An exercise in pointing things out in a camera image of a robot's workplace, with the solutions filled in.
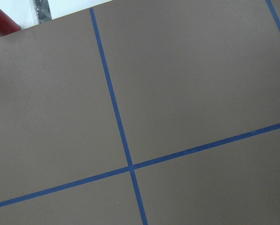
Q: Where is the clear plastic sheet mat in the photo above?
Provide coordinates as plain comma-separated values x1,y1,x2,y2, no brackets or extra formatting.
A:
32,0,52,24

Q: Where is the red object at edge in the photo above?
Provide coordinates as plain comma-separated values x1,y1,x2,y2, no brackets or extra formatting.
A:
0,9,21,37

